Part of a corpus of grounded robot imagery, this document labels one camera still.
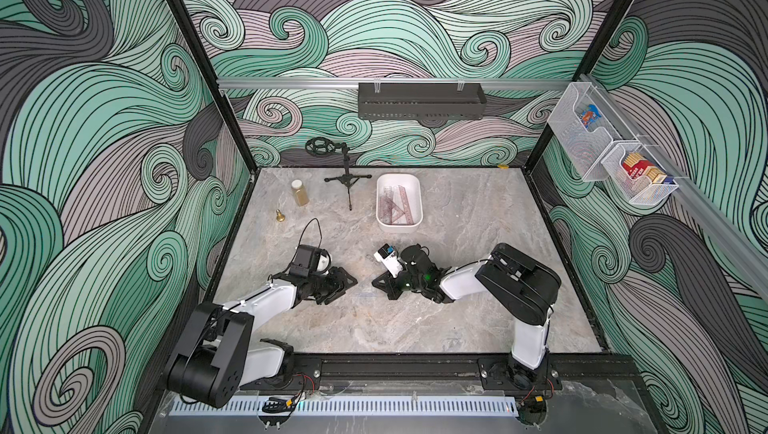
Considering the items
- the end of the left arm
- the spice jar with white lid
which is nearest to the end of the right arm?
the end of the left arm

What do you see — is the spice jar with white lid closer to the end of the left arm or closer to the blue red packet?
the end of the left arm

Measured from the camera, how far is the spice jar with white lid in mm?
1050

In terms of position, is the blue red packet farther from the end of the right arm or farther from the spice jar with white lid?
the spice jar with white lid

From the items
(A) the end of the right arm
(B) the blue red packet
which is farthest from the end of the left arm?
(B) the blue red packet

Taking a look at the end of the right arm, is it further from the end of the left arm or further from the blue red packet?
the blue red packet
